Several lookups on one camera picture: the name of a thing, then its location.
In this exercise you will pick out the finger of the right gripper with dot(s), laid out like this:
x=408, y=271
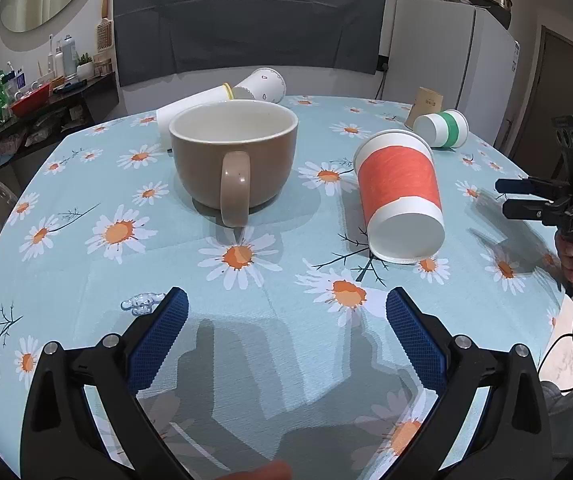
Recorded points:
x=531, y=210
x=532, y=186

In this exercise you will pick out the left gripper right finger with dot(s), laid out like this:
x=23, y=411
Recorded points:
x=512, y=438

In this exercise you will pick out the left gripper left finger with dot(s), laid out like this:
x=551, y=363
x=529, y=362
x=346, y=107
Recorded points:
x=60, y=439

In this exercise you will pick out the red banded paper cup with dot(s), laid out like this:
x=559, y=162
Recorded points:
x=400, y=196

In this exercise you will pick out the green banded paper cup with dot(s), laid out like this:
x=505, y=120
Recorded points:
x=447, y=129

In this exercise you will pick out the brown kraft paper cup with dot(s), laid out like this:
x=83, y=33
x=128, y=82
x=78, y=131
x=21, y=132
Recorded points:
x=427, y=102

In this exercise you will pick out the heart patterned paper cup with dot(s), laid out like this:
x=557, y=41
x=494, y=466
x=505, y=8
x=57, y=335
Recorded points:
x=264, y=84

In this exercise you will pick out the person's right hand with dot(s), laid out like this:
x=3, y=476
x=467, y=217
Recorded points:
x=565, y=255

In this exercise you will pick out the brown door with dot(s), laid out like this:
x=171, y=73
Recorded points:
x=536, y=149

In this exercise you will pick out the white refrigerator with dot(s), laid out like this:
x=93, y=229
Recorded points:
x=459, y=51

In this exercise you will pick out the daisy patterned blue tablecloth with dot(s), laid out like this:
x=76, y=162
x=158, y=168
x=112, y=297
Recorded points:
x=286, y=352

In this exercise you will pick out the brown ceramic mug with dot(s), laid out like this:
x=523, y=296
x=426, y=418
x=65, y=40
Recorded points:
x=234, y=156

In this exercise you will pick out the red bowl on shelf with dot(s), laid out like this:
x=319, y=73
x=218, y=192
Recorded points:
x=31, y=101

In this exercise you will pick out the small potted plant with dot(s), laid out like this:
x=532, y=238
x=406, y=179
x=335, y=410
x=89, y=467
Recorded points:
x=85, y=69

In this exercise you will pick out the dark grey hanging cloth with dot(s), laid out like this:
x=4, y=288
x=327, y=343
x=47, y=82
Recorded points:
x=157, y=38

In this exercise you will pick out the white spray bottle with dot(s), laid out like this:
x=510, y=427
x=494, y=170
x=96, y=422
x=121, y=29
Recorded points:
x=69, y=57

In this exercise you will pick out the wooden hanging brush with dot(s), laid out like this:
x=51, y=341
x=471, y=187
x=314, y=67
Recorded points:
x=104, y=30

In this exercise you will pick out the black wall shelf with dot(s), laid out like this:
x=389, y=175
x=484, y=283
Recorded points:
x=62, y=115

